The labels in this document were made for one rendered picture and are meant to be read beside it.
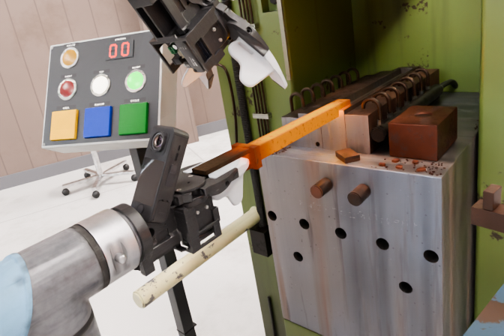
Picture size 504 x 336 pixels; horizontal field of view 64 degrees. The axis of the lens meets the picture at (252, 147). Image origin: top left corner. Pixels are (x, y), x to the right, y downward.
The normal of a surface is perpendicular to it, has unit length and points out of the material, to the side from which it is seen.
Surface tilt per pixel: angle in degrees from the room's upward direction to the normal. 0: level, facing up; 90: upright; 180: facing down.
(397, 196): 90
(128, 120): 60
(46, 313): 97
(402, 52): 90
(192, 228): 90
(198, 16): 29
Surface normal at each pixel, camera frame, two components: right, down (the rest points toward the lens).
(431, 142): -0.63, 0.34
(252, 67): 0.39, -0.28
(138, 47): -0.30, -0.17
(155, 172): -0.62, -0.23
